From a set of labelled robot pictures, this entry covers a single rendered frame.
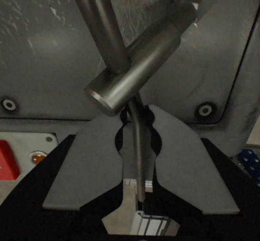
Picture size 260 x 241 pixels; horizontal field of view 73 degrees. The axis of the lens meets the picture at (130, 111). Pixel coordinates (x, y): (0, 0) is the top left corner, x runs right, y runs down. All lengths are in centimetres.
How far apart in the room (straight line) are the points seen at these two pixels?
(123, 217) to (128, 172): 277
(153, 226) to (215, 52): 67
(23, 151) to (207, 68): 23
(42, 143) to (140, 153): 12
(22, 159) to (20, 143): 3
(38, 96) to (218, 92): 18
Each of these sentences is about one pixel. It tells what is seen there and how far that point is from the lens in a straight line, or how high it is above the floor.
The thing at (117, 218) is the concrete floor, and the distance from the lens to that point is 305.
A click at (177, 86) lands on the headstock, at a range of 18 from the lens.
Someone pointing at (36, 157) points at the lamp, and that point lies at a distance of 25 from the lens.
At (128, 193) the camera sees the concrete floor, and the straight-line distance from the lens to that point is 252.
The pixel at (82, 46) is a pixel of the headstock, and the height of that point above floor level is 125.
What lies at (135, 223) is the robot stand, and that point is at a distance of 76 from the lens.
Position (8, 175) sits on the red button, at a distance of 28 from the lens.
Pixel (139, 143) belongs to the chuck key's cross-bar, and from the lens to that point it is 15.
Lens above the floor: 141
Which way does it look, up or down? 59 degrees down
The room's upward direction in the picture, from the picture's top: 178 degrees counter-clockwise
